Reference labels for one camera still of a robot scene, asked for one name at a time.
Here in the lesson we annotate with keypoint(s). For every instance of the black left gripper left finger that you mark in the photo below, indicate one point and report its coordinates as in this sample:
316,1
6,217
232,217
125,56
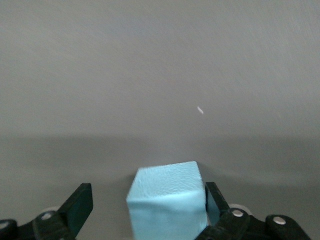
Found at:
75,210

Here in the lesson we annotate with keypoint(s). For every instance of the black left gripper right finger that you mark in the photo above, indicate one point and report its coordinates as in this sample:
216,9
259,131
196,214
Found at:
225,225

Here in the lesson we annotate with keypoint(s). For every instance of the light blue foam block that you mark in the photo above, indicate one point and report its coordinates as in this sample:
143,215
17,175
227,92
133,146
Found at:
167,200

